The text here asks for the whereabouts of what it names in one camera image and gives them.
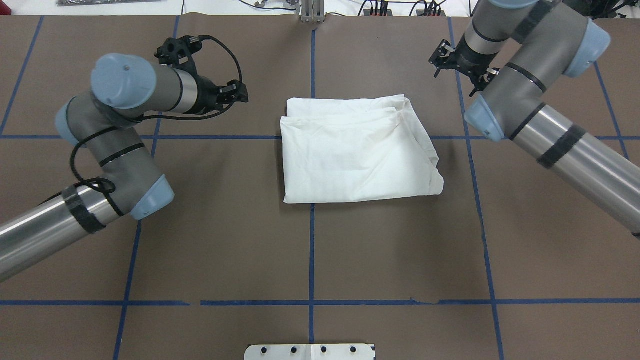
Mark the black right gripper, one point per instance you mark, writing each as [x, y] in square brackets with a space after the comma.
[466, 54]

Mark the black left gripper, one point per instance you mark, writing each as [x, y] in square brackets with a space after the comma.
[205, 95]

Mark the white printed t-shirt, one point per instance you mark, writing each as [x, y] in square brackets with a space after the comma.
[356, 150]

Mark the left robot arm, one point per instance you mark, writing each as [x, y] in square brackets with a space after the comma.
[114, 173]

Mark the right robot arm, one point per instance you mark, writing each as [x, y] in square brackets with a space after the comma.
[513, 52]

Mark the white mounting plate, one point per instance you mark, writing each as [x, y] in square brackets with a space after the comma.
[327, 351]

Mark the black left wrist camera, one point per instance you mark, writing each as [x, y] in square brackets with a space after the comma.
[178, 53]

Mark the aluminium frame post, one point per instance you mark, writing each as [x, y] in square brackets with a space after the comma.
[312, 11]

